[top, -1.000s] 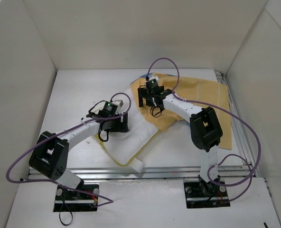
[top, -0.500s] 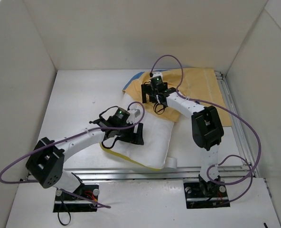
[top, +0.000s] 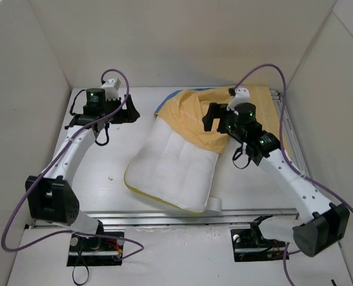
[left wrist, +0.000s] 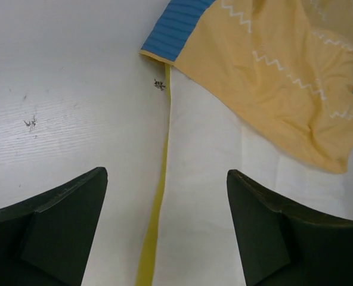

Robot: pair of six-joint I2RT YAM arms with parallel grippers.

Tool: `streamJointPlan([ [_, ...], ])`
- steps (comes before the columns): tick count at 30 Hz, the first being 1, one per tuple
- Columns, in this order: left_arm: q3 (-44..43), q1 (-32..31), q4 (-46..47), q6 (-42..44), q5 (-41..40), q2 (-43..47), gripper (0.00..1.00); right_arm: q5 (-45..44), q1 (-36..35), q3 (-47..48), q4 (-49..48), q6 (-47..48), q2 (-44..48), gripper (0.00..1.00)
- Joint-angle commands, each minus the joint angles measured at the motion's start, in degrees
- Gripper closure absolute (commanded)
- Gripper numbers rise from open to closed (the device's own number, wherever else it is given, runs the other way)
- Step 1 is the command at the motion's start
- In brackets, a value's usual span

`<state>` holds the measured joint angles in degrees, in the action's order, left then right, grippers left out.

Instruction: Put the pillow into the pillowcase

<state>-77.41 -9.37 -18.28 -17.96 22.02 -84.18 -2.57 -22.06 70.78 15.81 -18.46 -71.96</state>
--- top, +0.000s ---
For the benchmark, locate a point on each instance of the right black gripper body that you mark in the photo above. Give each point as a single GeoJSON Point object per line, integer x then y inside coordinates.
{"type": "Point", "coordinates": [219, 117]}

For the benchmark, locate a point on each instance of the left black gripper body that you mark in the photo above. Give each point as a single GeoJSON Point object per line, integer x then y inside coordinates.
{"type": "Point", "coordinates": [124, 110]}

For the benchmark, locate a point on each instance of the white pillow yellow trim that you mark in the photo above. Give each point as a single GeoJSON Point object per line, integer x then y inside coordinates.
{"type": "Point", "coordinates": [170, 169]}

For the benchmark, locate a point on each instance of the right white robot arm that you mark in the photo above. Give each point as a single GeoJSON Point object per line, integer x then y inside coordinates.
{"type": "Point", "coordinates": [321, 223]}

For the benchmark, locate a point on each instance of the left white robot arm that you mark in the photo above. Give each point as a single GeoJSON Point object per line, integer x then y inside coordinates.
{"type": "Point", "coordinates": [50, 195]}

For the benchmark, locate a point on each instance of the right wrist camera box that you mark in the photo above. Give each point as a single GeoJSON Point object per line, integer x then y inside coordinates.
{"type": "Point", "coordinates": [239, 95]}

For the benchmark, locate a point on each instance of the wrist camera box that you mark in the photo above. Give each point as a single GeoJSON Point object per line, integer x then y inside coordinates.
{"type": "Point", "coordinates": [111, 88]}
{"type": "Point", "coordinates": [239, 95]}

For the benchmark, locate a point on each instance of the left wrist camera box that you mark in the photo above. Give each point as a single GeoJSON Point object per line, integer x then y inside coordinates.
{"type": "Point", "coordinates": [111, 88]}

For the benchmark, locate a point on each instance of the aluminium frame rail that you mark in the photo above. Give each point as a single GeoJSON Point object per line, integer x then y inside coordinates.
{"type": "Point", "coordinates": [99, 186]}

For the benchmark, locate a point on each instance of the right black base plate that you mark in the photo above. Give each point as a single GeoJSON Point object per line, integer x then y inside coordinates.
{"type": "Point", "coordinates": [248, 248]}

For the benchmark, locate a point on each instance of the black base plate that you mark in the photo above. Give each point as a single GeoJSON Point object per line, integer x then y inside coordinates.
{"type": "Point", "coordinates": [85, 251]}
{"type": "Point", "coordinates": [248, 248]}

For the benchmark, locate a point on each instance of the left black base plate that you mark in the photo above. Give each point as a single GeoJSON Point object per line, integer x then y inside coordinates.
{"type": "Point", "coordinates": [85, 251]}

